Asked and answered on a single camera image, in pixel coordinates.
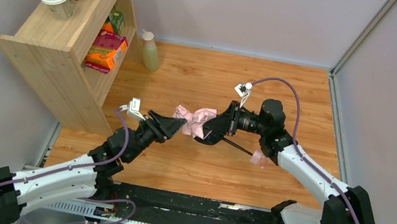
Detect pink folding umbrella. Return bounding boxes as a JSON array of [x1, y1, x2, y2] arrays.
[[173, 104, 268, 169]]

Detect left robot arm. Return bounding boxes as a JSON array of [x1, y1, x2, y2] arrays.
[[0, 104, 187, 224]]

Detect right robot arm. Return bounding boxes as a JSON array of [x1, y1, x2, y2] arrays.
[[195, 99, 375, 224]]

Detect green squeeze bottle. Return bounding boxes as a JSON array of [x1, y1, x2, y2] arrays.
[[142, 30, 160, 71]]

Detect orange pink snack box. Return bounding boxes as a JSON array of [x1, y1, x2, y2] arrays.
[[84, 29, 128, 74]]

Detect wooden shelf unit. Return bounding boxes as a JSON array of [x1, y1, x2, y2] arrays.
[[0, 0, 143, 135]]

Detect green carton on shelf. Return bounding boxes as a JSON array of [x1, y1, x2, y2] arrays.
[[104, 10, 125, 35]]

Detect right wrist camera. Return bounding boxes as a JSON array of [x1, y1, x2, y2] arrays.
[[234, 82, 253, 108]]

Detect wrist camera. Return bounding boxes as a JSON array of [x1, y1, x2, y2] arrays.
[[120, 97, 146, 122], [234, 82, 253, 108]]

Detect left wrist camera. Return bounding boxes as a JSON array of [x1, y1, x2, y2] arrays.
[[120, 97, 146, 122]]

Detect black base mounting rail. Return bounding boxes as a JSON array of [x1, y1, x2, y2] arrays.
[[59, 182, 280, 224]]

